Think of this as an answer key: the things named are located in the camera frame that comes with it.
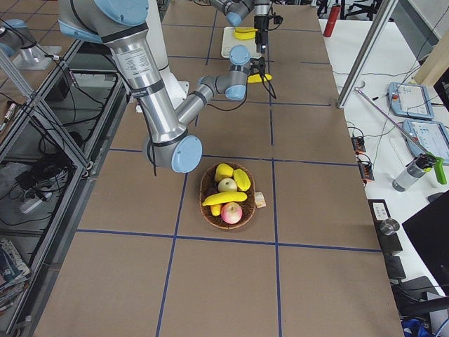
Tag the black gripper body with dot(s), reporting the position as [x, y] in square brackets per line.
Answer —
[261, 22]

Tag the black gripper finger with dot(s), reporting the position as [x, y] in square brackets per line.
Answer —
[263, 42]
[258, 38]

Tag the bright yellow banana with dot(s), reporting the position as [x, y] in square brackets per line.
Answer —
[244, 36]

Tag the long yellow banana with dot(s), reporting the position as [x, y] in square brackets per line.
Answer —
[258, 78]

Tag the spotted yellow banana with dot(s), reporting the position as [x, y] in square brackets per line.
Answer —
[245, 29]

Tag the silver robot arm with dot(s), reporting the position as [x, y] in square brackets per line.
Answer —
[132, 31]
[236, 11]

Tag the brown wicker basket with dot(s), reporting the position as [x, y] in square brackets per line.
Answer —
[212, 214]

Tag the red cylinder bottle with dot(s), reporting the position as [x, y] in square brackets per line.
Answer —
[332, 20]

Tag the yellow starfruit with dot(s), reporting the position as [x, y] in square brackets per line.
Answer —
[242, 180]

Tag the pale green apple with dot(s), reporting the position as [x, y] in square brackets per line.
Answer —
[227, 185]

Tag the upper blue teach pendant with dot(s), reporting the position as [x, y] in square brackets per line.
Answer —
[410, 100]

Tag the blue teach pendant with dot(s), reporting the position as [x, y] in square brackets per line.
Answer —
[410, 100]
[430, 134]

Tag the small snack packet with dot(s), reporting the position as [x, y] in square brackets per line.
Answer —
[260, 201]

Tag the red pink apple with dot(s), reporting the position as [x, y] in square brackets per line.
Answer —
[231, 213]

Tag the metal grabber stick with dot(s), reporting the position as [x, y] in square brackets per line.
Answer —
[359, 90]

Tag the lower blue teach pendant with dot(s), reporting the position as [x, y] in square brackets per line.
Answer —
[430, 134]

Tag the small steel cup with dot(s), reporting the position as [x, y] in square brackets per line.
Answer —
[389, 226]

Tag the magazine stack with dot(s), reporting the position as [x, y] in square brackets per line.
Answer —
[15, 274]

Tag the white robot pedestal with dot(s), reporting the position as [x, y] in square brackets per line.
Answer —
[177, 90]

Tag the aluminium frame post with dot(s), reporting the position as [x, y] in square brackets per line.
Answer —
[379, 23]

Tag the clear bottle green handle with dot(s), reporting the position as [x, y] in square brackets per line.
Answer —
[416, 169]

